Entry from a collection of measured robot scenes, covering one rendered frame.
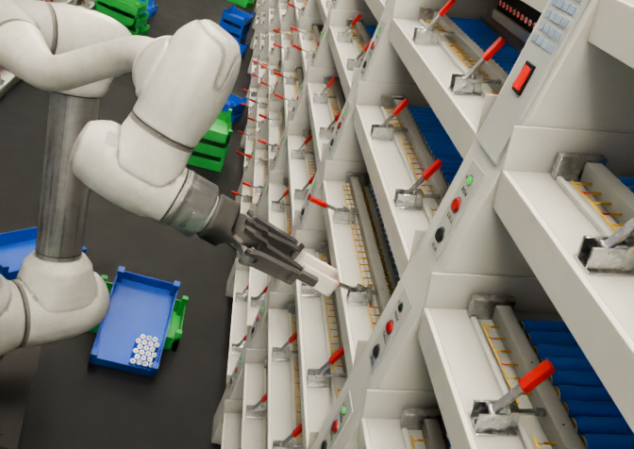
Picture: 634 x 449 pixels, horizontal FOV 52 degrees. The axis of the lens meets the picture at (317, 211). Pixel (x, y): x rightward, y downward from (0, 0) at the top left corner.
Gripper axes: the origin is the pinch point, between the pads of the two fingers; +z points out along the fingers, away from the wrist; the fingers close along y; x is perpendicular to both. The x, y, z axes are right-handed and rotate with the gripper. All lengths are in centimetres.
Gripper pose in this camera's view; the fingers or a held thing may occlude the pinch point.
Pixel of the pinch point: (315, 274)
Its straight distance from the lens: 104.6
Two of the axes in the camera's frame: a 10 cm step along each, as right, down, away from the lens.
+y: 0.6, 4.9, -8.7
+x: 5.8, -7.3, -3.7
